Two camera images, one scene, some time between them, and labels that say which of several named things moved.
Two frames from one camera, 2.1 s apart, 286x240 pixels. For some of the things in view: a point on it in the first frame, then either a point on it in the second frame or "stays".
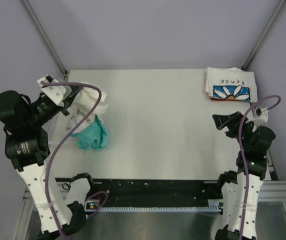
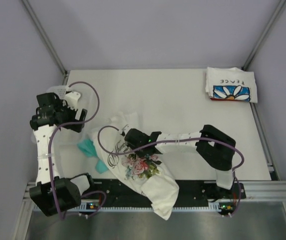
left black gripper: x=74 y=89 → x=62 y=105
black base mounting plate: x=122 y=192 stays
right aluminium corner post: x=247 y=61 stays
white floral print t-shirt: x=84 y=103 → x=125 y=155
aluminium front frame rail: x=268 y=190 stays
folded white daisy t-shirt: x=230 y=84 stays
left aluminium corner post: x=45 y=37 stays
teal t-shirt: x=94 y=136 → x=87 y=146
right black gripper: x=233 y=120 → x=141 y=154
